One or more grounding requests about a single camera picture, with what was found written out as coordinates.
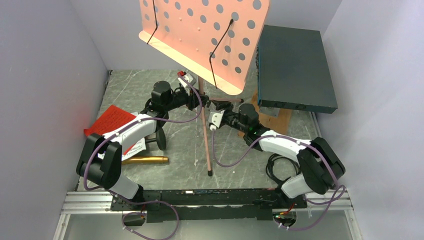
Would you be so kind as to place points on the dark teal amplifier box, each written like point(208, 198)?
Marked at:
point(293, 72)

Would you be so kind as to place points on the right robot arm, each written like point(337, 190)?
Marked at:
point(319, 167)

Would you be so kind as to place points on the red sheet music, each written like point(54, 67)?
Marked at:
point(113, 118)

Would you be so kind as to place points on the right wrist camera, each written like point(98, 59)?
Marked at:
point(215, 119)

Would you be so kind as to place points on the wooden board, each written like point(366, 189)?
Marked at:
point(279, 123)

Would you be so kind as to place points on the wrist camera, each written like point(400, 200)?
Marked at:
point(186, 80)
point(215, 119)

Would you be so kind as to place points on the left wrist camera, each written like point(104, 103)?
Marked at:
point(186, 80)

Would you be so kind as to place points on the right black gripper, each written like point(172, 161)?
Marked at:
point(223, 105)

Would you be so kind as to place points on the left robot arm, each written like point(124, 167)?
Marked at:
point(100, 162)

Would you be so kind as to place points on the gold metal tube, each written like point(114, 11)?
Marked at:
point(146, 160)

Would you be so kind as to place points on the white sheet music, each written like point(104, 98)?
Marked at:
point(134, 149)

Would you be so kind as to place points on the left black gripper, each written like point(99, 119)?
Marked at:
point(193, 101)

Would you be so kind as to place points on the pink music stand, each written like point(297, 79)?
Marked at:
point(215, 39)

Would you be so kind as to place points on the black round-base stand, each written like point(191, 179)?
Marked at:
point(159, 139)

